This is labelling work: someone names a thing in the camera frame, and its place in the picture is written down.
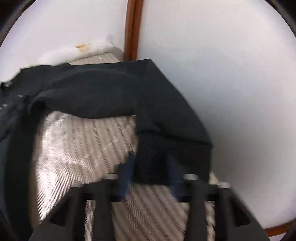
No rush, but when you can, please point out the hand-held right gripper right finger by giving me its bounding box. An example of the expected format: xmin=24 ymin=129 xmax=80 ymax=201
xmin=166 ymin=159 xmax=271 ymax=241

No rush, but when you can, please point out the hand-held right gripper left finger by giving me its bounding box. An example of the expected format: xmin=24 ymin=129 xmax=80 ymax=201
xmin=29 ymin=152 xmax=137 ymax=241

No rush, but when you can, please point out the dark navy sweater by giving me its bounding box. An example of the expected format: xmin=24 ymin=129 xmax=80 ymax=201
xmin=0 ymin=59 xmax=213 ymax=241

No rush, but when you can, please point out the striped bed cover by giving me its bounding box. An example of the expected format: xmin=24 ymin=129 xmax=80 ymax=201
xmin=30 ymin=52 xmax=232 ymax=241

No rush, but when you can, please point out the brown wooden trim strip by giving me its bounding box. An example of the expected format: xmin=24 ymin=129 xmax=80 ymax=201
xmin=264 ymin=219 xmax=296 ymax=237

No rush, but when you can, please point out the white duck-print pillow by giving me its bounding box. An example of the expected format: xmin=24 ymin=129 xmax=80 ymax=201
xmin=22 ymin=38 xmax=116 ymax=69

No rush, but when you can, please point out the brown wooden door frame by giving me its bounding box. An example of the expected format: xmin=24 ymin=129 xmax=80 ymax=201
xmin=123 ymin=0 xmax=144 ymax=62

